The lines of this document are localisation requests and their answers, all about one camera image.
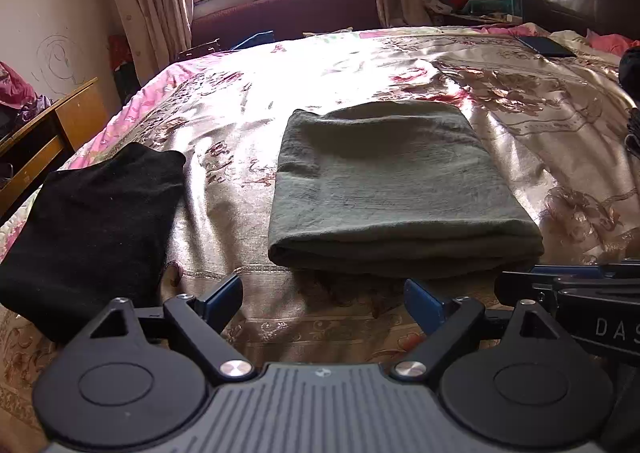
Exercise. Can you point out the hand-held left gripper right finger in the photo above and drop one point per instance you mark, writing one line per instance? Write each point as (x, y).
(422, 305)

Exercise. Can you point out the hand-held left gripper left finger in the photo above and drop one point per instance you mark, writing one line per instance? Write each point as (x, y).
(225, 295)

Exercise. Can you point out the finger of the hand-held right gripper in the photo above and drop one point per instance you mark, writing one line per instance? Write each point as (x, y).
(622, 269)
(565, 270)

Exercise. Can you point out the grey-green pants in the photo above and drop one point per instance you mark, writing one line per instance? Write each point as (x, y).
(390, 183)

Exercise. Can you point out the black pants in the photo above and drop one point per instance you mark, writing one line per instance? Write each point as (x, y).
(90, 233)

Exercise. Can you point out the dark ribbed cloth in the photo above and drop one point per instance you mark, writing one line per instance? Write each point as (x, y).
(632, 133)

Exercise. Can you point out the floral satin bedspread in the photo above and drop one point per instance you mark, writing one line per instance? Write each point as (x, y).
(240, 133)

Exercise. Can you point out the black cloth pile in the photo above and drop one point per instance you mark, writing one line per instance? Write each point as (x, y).
(631, 73)

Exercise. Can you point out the dark smartphone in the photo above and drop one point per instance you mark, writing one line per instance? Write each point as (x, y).
(545, 45)

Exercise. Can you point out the cream pillow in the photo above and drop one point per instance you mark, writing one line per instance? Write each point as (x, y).
(567, 39)

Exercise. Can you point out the wooden desk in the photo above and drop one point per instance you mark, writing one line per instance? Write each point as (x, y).
(75, 113)

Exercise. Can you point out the blue item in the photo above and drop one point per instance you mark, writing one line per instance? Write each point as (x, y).
(255, 40)

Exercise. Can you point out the red bag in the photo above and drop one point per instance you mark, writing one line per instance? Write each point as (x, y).
(120, 53)

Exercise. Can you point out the teal cloth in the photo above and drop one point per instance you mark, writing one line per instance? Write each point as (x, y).
(482, 7)

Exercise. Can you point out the cluttered nightstand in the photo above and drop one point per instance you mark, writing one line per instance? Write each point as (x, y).
(450, 19)

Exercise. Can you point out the pale green cloth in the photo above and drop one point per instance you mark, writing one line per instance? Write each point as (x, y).
(325, 33)

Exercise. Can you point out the maroon sofa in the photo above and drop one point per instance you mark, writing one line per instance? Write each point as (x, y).
(290, 8)

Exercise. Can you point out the pink cloth on desk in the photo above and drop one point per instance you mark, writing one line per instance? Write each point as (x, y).
(15, 85)

